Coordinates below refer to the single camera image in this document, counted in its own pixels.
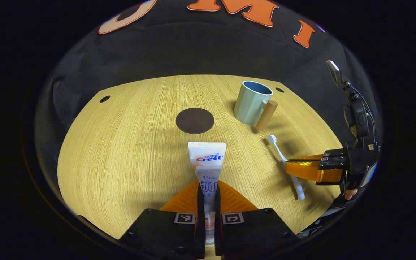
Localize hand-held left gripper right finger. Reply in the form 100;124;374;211
214;181;300;260

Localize white toothbrush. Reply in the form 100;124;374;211
268;135;306;201

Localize pale green cup wooden handle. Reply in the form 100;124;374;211
234;81;278;131

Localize dark round coaster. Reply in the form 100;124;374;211
175;108;215;134

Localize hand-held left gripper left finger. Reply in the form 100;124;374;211
120;181;206;260

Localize black backdrop cloth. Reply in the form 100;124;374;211
35;0;382;174

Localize white toothpaste tube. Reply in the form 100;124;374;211
188;142;227;245

